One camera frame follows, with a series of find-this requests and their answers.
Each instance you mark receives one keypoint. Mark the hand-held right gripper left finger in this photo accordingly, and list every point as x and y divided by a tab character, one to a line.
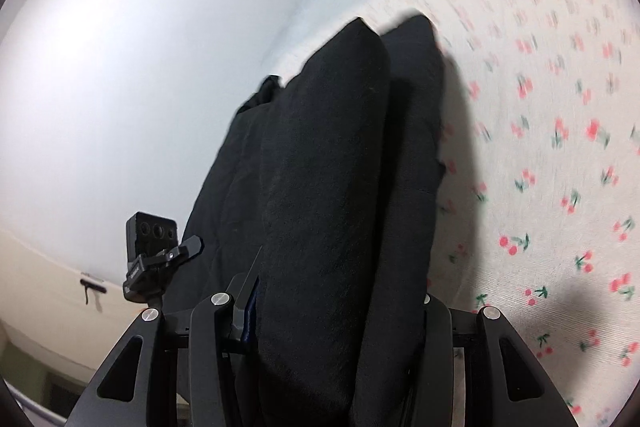
240	302

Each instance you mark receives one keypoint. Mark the black wall hook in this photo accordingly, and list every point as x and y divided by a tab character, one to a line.
92	284

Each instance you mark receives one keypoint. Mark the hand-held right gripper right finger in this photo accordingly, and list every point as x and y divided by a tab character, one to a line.
440	332

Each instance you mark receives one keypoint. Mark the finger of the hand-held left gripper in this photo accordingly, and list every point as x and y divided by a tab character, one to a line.
189	247

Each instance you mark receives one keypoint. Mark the black garment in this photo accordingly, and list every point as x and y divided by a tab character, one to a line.
325	217

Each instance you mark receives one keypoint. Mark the cherry print bed sheet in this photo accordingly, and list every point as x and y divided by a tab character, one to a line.
540	147

